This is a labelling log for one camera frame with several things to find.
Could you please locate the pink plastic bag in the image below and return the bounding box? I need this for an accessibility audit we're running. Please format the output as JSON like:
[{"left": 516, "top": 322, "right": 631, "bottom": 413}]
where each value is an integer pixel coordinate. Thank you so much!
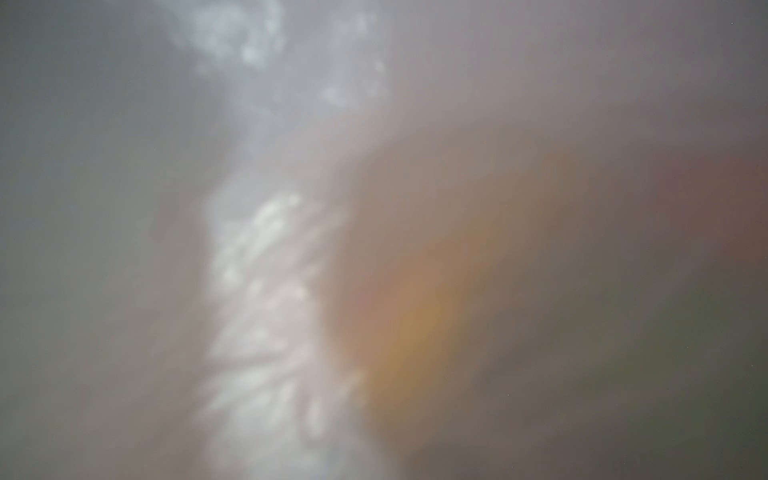
[{"left": 1, "top": 1, "right": 767, "bottom": 479}]

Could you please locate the yellow fake banana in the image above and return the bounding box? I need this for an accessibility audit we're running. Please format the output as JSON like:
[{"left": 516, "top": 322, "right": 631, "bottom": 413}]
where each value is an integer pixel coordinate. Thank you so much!
[{"left": 333, "top": 149, "right": 594, "bottom": 423}]

